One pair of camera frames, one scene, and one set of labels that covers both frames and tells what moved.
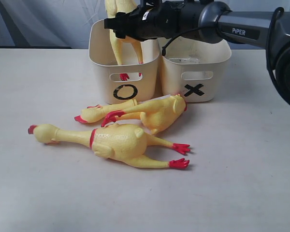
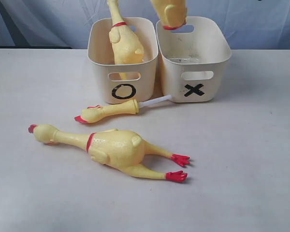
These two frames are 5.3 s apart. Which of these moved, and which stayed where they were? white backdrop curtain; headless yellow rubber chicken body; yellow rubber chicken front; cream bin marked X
Moved: headless yellow rubber chicken body; yellow rubber chicken front
Stayed: cream bin marked X; white backdrop curtain
